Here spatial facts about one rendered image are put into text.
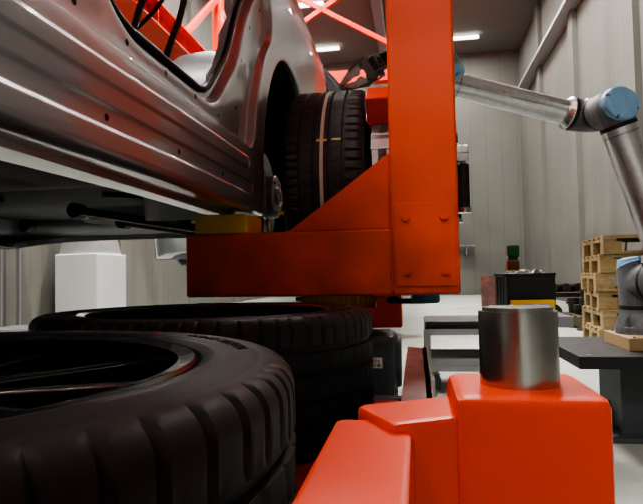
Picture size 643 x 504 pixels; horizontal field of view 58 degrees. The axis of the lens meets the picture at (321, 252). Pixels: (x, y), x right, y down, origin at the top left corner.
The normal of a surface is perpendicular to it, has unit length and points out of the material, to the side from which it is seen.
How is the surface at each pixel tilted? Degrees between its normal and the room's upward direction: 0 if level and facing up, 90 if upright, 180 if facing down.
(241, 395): 37
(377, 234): 90
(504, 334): 90
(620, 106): 83
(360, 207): 90
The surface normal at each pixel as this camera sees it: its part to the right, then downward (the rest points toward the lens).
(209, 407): 0.54, -0.81
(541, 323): 0.30, -0.04
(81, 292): -0.22, -0.04
